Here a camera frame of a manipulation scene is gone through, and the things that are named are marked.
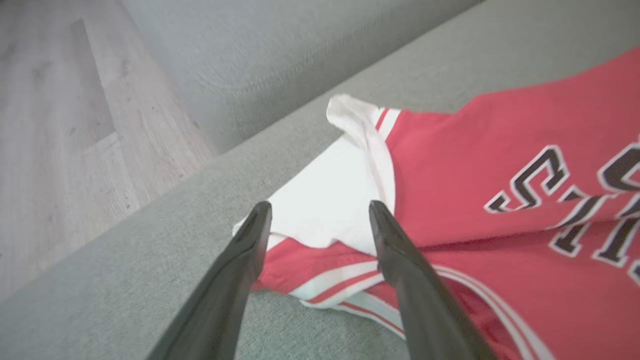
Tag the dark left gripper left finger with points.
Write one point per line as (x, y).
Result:
(225, 290)

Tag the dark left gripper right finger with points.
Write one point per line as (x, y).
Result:
(420, 300)

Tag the red basketball jersey black numbers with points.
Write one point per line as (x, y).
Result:
(475, 175)

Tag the grey fabric sofa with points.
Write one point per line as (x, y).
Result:
(125, 260)

